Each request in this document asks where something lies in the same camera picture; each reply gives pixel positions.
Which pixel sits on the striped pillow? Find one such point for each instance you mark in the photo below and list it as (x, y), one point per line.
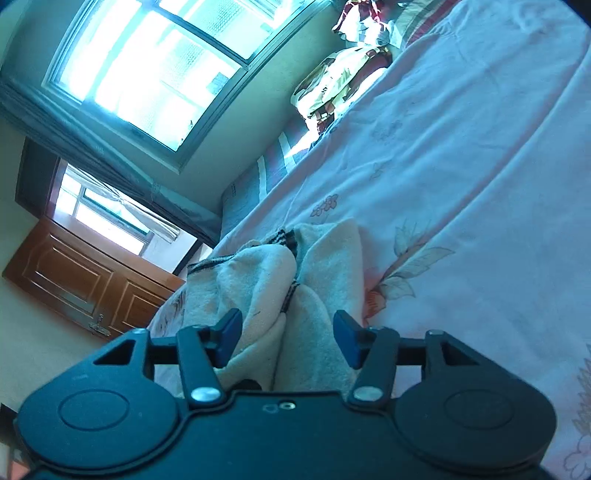
(414, 19)

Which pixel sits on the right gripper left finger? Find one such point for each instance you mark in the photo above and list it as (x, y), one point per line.
(200, 351)

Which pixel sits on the large sliding window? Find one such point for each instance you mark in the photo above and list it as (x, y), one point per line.
(161, 74)

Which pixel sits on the pink floral bed sheet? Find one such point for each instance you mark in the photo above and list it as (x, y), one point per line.
(467, 170)

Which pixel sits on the striped side mattress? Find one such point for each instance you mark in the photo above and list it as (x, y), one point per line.
(250, 188)

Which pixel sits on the brown wooden door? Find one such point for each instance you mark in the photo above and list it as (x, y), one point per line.
(99, 287)

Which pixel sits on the cream knitted patterned sweater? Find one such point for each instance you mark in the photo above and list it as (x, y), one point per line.
(288, 288)

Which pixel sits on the crumpled red white clothes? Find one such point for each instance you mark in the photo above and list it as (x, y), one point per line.
(368, 23)

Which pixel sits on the teal left curtain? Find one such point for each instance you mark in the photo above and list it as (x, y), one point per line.
(52, 127)

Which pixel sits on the white balcony curtain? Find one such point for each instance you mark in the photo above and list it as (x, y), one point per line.
(121, 208)

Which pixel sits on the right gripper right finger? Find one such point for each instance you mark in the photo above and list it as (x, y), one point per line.
(371, 352)

